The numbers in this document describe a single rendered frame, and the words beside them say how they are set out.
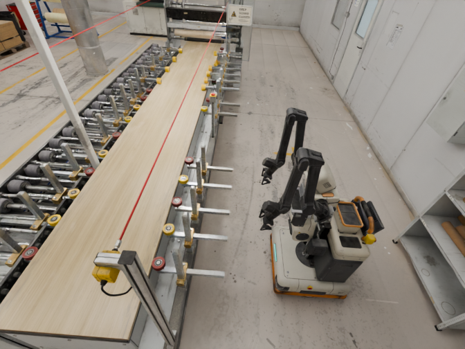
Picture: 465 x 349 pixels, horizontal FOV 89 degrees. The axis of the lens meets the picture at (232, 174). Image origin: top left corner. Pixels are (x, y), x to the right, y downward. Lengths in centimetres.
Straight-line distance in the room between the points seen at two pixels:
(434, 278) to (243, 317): 190
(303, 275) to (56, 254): 188
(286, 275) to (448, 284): 162
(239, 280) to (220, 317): 37
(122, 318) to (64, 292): 37
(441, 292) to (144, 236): 270
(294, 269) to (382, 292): 97
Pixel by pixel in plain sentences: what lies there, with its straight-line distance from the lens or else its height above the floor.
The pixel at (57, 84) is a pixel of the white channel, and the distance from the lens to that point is 208.
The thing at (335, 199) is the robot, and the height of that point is 122.
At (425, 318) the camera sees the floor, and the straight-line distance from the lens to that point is 307.
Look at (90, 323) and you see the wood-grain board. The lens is 161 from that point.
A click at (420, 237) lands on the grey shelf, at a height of 14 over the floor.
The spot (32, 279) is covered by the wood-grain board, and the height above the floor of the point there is 90.
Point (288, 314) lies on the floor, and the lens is 250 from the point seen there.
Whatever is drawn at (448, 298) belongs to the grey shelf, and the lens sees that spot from 313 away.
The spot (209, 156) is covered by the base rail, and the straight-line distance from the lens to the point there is 256.
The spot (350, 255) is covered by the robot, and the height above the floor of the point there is 77.
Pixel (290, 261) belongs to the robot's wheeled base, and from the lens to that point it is 238.
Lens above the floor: 233
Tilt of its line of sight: 44 degrees down
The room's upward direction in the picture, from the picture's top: 4 degrees clockwise
